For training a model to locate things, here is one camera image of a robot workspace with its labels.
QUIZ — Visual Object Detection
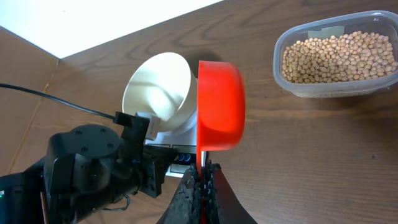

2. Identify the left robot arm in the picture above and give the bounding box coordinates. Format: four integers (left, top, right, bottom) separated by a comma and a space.
1, 112, 178, 223

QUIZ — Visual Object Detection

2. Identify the soybeans pile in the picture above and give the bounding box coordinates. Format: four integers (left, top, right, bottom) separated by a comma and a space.
282, 31, 397, 84

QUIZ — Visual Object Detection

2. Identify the clear plastic container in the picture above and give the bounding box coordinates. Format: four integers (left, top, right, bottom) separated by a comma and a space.
273, 11, 397, 98

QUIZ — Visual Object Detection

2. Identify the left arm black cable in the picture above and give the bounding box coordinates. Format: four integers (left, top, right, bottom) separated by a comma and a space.
0, 82, 116, 121

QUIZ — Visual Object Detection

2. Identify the white bowl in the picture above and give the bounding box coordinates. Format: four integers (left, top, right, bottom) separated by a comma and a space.
122, 52, 197, 132

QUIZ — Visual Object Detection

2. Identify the white kitchen scale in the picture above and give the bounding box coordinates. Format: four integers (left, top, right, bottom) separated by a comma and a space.
146, 110, 208, 178

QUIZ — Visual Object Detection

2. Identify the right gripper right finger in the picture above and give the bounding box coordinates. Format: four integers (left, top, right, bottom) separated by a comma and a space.
202, 161, 257, 224

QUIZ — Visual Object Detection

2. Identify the red measuring scoop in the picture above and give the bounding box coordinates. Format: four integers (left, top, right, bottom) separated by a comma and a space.
195, 60, 246, 224

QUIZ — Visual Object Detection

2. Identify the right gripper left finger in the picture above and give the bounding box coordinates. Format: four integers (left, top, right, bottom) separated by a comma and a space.
157, 164, 201, 224

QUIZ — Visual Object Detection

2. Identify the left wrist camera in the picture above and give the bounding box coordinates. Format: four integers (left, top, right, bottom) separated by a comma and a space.
113, 111, 161, 141

